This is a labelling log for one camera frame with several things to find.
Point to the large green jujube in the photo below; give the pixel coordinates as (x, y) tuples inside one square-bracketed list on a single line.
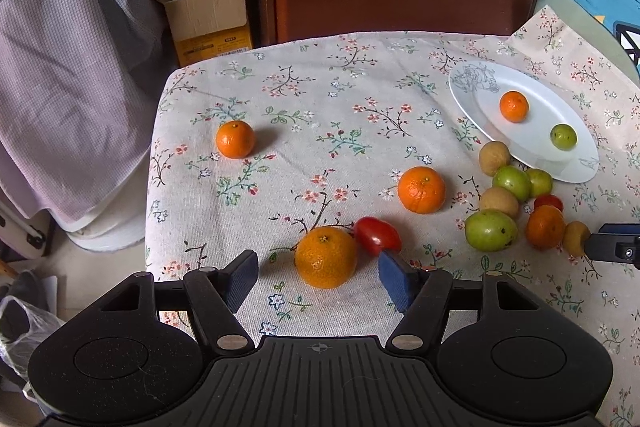
[(491, 231)]

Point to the purple checked cloth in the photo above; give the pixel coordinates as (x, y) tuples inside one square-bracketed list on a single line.
[(65, 82)]

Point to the white metal frame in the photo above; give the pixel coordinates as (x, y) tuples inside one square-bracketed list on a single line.
[(25, 229)]

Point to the tan longan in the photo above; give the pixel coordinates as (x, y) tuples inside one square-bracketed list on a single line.
[(498, 202), (575, 238), (494, 157)]

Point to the floral tablecloth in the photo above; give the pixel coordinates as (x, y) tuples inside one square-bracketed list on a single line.
[(350, 107)]

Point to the black plastic crate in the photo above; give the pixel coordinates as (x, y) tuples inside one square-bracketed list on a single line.
[(629, 44)]

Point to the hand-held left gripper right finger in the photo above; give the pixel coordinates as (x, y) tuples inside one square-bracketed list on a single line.
[(396, 281)]

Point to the small red cherry tomato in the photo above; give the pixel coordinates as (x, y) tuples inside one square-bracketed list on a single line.
[(549, 202)]

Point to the large mandarin orange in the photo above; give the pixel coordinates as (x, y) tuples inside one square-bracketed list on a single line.
[(326, 258)]

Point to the white oval plate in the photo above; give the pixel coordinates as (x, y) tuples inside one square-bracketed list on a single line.
[(530, 132)]

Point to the cardboard box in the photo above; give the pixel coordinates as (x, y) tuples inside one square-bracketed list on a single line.
[(210, 24)]

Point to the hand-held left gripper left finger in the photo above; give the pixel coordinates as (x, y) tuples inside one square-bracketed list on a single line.
[(243, 278)]

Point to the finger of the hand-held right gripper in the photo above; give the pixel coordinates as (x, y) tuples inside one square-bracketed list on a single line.
[(607, 247)]

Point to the small mandarin orange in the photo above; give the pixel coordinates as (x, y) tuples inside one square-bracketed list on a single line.
[(514, 106)]

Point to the white round tub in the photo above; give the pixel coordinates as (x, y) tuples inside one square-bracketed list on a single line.
[(110, 232)]

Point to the small green jujube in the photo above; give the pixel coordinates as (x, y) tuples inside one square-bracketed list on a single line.
[(563, 137), (541, 181)]

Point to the clear plastic bag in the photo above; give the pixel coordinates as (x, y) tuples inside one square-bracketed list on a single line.
[(25, 332)]

